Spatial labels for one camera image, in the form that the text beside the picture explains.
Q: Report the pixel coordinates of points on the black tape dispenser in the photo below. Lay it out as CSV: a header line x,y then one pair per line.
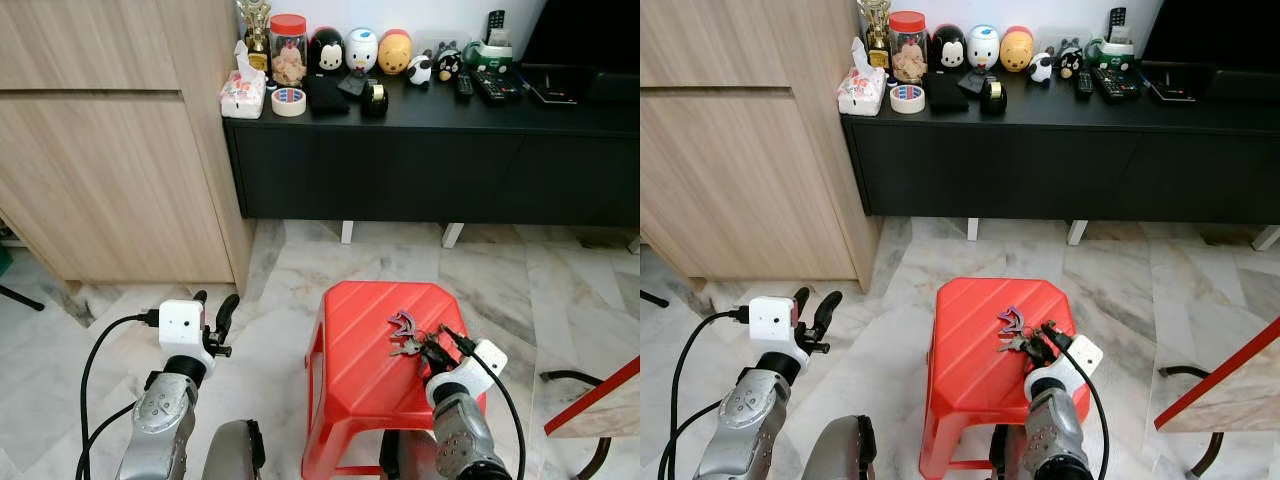
x,y
374,100
994,96

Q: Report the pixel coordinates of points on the large black remote control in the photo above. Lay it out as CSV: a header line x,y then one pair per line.
x,y
497,86
1117,83

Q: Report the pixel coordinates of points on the white tape roll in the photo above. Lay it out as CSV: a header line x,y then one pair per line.
x,y
289,102
907,99

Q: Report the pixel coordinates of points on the white duck toy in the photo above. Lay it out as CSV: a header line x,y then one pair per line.
x,y
361,50
983,47

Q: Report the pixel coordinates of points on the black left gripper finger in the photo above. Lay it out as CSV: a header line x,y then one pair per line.
x,y
226,315
802,295
199,297
826,312

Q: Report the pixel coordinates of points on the small black white toy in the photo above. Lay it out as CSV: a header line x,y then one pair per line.
x,y
1041,67
421,70

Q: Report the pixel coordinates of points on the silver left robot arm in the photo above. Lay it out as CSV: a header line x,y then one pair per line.
x,y
160,420
745,415

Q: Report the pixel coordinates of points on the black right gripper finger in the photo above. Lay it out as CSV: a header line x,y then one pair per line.
x,y
1055,333
1040,350
432,353
455,339

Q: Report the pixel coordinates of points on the glass jar with red lid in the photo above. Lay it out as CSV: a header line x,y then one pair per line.
x,y
288,55
908,52

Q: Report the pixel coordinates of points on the black metal table frame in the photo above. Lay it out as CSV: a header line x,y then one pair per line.
x,y
598,462
1213,455

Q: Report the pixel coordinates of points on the yellow bear toy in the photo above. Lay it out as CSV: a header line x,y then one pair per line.
x,y
394,52
1017,50

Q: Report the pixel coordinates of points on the key bunch with antler charm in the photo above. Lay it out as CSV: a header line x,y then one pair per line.
x,y
1012,320
405,325

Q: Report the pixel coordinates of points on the marble board with red edge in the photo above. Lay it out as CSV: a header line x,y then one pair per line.
x,y
600,400
1230,385

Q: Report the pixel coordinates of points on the gold trophy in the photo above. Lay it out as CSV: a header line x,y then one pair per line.
x,y
876,38
256,40

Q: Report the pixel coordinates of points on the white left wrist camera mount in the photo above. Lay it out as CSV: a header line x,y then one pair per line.
x,y
180,322
770,320

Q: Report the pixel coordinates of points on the black pouch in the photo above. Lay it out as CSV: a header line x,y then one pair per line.
x,y
326,95
945,92

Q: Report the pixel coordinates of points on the black television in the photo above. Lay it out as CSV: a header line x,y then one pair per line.
x,y
590,30
1220,28

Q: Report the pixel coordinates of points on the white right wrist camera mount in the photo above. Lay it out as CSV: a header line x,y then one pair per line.
x,y
470,375
1070,368

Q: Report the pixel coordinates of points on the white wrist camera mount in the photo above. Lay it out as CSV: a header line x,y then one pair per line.
x,y
470,375
770,320
1070,368
180,322

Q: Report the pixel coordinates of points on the silver robot leg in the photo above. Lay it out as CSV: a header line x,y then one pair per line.
x,y
835,450
230,455

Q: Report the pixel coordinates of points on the light wooden cabinet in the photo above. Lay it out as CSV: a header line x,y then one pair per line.
x,y
740,170
110,180

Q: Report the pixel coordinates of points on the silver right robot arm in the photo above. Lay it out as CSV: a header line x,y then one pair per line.
x,y
465,435
1050,435

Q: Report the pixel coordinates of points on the black mouse toy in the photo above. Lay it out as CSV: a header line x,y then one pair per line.
x,y
946,48
326,50

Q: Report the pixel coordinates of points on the white pink tissue box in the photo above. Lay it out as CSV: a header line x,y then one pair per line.
x,y
861,92
243,95

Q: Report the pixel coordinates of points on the black tv console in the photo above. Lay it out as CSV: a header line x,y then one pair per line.
x,y
1050,160
430,160

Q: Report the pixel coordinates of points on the small black remote control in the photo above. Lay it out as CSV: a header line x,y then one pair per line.
x,y
464,84
1084,82

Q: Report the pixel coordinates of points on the small black plush toy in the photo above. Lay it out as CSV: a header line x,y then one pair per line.
x,y
1071,60
449,62

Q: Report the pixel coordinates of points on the red plastic stool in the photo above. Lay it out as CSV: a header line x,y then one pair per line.
x,y
360,360
970,350

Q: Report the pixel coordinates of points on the black rod on floor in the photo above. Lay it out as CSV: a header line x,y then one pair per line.
x,y
20,298
652,298

